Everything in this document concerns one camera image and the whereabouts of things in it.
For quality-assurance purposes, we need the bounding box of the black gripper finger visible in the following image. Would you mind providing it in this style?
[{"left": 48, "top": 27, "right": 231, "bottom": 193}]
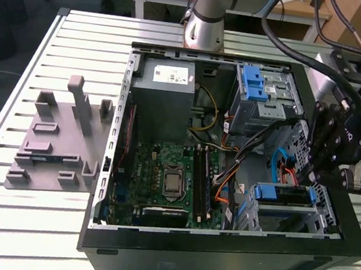
[
  {"left": 309, "top": 129, "right": 361, "bottom": 195},
  {"left": 298, "top": 100, "right": 339, "bottom": 188}
]

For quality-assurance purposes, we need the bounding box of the orange wire with black connector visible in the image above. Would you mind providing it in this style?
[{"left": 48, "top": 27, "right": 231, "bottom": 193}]
[{"left": 277, "top": 162, "right": 300, "bottom": 188}]

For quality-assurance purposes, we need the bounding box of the hard disk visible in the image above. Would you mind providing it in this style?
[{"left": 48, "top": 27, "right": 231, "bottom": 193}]
[{"left": 253, "top": 181, "right": 318, "bottom": 210}]

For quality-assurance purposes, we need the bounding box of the metal disk bay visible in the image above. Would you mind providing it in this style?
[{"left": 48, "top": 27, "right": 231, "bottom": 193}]
[{"left": 243, "top": 180, "right": 338, "bottom": 242}]

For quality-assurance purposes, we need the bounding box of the blue drive latch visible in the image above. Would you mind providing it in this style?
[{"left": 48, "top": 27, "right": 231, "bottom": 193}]
[{"left": 239, "top": 65, "right": 273, "bottom": 103}]

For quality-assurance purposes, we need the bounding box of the silver CPU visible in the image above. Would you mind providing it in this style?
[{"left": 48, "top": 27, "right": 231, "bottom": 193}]
[{"left": 162, "top": 172, "right": 186, "bottom": 195}]

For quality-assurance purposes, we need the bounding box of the black CPU socket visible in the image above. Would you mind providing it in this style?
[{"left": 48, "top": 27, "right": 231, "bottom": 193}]
[{"left": 157, "top": 163, "right": 191, "bottom": 205}]

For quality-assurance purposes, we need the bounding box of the grey power supply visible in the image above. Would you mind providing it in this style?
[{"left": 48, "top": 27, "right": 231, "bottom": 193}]
[{"left": 124, "top": 54, "right": 200, "bottom": 146}]

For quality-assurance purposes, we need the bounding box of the black PC case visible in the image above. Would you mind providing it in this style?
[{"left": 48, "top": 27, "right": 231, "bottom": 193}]
[{"left": 73, "top": 37, "right": 361, "bottom": 270}]

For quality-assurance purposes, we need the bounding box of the green motherboard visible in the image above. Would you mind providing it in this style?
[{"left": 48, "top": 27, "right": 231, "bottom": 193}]
[{"left": 104, "top": 135, "right": 234, "bottom": 237}]

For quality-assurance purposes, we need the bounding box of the black graphics card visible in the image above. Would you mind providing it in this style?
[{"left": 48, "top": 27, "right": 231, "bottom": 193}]
[{"left": 130, "top": 202, "right": 190, "bottom": 231}]

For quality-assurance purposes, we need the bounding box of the black case fan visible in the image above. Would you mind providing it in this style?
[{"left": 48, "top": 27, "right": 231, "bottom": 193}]
[{"left": 111, "top": 102, "right": 142, "bottom": 184}]

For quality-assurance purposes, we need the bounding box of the grey parts rack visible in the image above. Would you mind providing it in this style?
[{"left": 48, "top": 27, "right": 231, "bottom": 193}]
[{"left": 1, "top": 67, "right": 121, "bottom": 202}]

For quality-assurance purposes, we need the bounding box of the green RAM stick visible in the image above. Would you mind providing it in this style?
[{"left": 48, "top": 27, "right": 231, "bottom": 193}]
[{"left": 30, "top": 155, "right": 64, "bottom": 164}]

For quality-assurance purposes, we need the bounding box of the silver camera bracket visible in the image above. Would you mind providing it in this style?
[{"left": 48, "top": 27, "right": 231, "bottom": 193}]
[{"left": 351, "top": 162, "right": 361, "bottom": 191}]

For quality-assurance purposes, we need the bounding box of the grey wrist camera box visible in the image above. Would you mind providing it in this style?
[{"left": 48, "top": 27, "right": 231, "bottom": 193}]
[{"left": 306, "top": 52, "right": 352, "bottom": 107}]

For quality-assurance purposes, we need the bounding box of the blue wire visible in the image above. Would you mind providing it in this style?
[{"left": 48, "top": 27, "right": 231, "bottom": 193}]
[{"left": 268, "top": 144, "right": 298, "bottom": 188}]

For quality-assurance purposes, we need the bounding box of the black wire bundle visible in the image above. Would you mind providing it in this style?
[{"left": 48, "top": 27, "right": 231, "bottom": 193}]
[{"left": 221, "top": 113, "right": 299, "bottom": 238}]

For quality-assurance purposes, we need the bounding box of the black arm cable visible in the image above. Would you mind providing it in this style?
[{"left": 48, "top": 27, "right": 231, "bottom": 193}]
[{"left": 251, "top": 0, "right": 361, "bottom": 114}]

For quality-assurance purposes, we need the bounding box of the orange wire with white label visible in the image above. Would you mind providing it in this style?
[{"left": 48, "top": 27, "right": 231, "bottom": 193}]
[{"left": 221, "top": 112, "right": 236, "bottom": 135}]

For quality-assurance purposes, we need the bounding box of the thin orange wire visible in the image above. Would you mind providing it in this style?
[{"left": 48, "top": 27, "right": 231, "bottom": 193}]
[{"left": 213, "top": 167, "right": 240, "bottom": 208}]

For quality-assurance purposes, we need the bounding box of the yellow wire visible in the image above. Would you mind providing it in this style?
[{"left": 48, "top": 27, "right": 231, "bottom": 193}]
[{"left": 187, "top": 83, "right": 223, "bottom": 135}]

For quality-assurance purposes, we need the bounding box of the red twisted fan wire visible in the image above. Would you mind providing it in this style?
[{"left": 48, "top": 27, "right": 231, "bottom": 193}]
[{"left": 114, "top": 104, "right": 138, "bottom": 175}]

